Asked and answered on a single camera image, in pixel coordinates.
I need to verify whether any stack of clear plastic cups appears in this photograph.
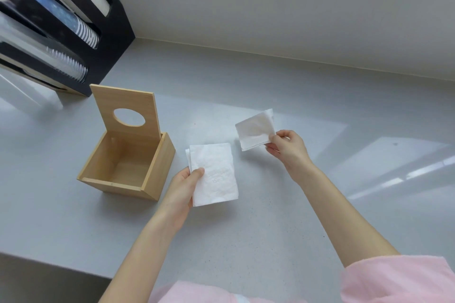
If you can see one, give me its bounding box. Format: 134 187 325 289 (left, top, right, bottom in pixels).
0 11 89 84

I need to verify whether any person's right forearm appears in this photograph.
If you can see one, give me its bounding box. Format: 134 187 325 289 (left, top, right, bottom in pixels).
296 164 400 268

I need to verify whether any person's left forearm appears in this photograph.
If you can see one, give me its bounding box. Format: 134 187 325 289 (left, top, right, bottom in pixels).
99 211 178 303

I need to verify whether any black cup holder rack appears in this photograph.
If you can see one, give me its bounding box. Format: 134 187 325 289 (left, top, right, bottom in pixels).
0 0 136 97

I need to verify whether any wooden lid with oval hole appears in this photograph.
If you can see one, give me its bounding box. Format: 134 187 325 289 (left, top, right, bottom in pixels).
89 84 162 141

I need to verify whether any person's left hand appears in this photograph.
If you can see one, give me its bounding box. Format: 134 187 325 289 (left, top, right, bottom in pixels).
158 167 206 232

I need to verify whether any pink garment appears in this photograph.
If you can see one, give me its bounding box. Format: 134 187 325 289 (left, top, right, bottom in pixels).
147 255 455 303

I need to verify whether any person's right hand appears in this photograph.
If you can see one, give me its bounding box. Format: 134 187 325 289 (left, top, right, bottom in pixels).
264 130 315 185

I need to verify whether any wooden box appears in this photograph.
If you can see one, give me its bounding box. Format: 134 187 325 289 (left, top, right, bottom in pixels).
76 131 176 202

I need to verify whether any stack of blue printed cups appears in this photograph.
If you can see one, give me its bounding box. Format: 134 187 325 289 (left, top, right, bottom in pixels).
0 0 101 50

